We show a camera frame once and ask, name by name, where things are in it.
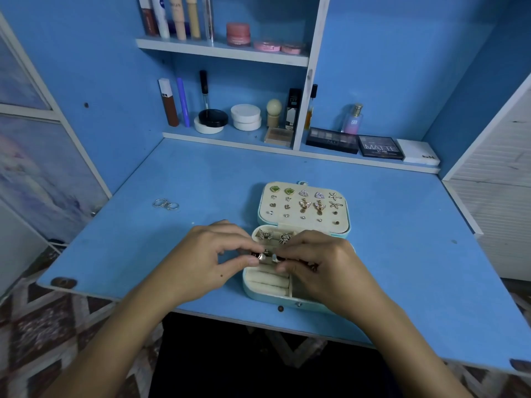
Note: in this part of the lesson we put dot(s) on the person's left hand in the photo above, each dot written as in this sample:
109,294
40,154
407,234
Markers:
199,265

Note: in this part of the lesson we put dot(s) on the person's right hand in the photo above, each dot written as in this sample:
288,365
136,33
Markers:
336,273

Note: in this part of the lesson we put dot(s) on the cream jewellery box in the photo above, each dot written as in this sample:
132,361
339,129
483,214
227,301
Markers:
319,221

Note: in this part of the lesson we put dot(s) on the gold dangling earring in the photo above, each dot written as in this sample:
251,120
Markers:
304,205
318,207

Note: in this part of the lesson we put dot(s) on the small silver stud earring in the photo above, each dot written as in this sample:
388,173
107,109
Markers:
334,195
335,204

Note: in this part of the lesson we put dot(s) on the green stud earring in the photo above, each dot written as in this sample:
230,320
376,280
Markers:
288,191
272,189

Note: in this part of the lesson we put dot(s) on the person's left forearm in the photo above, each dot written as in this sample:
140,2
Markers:
112,348

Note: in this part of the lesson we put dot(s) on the person's right forearm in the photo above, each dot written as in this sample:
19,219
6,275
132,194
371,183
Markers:
419,352

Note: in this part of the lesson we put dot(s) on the person's dark clothing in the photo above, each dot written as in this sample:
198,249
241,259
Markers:
265,364

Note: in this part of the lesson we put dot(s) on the white flat box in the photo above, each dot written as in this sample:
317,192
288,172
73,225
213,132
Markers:
418,153

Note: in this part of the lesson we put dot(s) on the dark eyeshadow palette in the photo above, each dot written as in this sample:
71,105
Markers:
332,141

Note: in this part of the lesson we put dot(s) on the black lettered eyeshadow palette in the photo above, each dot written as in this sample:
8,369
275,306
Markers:
381,147

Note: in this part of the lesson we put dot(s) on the white bowl black inside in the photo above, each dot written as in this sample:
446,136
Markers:
212,119

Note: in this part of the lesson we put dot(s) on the square brown powder compact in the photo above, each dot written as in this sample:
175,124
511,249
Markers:
279,136

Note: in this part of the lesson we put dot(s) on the small pink perfume bottle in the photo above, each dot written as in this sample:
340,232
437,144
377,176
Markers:
353,121

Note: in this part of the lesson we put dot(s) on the white round cream jar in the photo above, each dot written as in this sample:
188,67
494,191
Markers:
245,117

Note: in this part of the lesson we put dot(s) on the blue cosmetic tube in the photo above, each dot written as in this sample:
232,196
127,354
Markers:
183,103

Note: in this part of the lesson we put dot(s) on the brown lipstick tube white cap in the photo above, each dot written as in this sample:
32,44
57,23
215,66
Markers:
169,103

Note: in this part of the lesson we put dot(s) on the thin dark cosmetic bottle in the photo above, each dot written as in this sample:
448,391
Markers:
309,108

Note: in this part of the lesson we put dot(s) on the black cosmetic bottle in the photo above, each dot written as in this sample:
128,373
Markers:
293,110

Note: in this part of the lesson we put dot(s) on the beige makeup sponge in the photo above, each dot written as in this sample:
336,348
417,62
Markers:
274,112

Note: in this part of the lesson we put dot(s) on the black makeup brush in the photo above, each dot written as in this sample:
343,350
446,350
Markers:
204,89

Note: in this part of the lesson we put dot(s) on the white slatted cabinet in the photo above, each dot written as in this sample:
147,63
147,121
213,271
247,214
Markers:
498,194

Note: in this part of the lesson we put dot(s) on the white framed marbled panel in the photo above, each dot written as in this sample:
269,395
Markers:
37,170

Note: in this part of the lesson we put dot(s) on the white shelf unit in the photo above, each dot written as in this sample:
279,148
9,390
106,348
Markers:
315,54

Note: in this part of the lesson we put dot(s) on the pink flat compact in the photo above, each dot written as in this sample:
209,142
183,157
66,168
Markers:
267,47
292,49

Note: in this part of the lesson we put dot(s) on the pink round jar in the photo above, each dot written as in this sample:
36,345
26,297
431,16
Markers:
238,34

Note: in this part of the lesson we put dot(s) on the short beige cosmetic tube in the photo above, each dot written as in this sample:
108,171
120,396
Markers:
193,18

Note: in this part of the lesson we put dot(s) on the white tube blue label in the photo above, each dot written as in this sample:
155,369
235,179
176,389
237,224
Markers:
162,18

